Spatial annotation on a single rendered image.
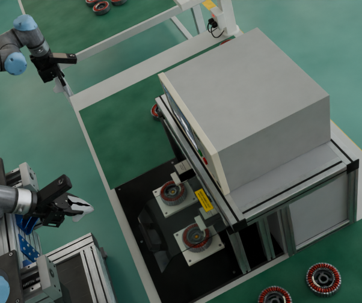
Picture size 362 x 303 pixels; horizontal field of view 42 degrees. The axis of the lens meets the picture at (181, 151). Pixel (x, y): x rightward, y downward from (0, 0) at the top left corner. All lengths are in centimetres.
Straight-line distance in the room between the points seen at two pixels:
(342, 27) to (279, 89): 241
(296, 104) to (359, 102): 186
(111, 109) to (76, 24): 94
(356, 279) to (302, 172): 44
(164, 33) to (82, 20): 111
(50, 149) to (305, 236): 234
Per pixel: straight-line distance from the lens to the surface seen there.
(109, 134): 236
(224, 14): 261
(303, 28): 388
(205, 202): 155
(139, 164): 216
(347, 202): 172
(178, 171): 185
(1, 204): 139
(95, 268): 259
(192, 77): 159
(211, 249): 179
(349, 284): 172
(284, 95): 145
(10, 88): 444
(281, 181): 149
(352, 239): 180
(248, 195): 148
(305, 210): 160
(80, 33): 316
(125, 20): 310
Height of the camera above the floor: 233
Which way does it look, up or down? 47 degrees down
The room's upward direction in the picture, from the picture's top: 22 degrees counter-clockwise
